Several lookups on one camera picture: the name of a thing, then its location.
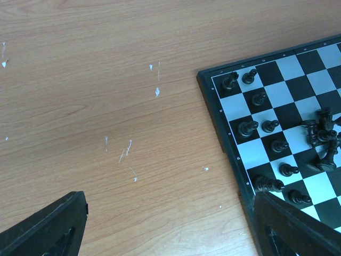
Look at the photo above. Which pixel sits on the black and white chessboard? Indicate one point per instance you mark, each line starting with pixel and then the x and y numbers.
pixel 298 81

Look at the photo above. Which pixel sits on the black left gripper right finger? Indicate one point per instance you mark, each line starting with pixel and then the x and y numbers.
pixel 282 229

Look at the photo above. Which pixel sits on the black rook chess piece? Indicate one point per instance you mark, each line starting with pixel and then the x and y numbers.
pixel 228 82

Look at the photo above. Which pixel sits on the black pile of chess pieces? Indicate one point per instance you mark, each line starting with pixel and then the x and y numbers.
pixel 321 132

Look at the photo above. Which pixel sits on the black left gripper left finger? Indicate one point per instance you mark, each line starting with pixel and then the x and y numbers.
pixel 57 229

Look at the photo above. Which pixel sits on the black pawn chess piece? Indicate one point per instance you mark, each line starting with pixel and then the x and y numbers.
pixel 249 77

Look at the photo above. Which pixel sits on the black king chess piece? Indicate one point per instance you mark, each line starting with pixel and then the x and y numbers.
pixel 263 183

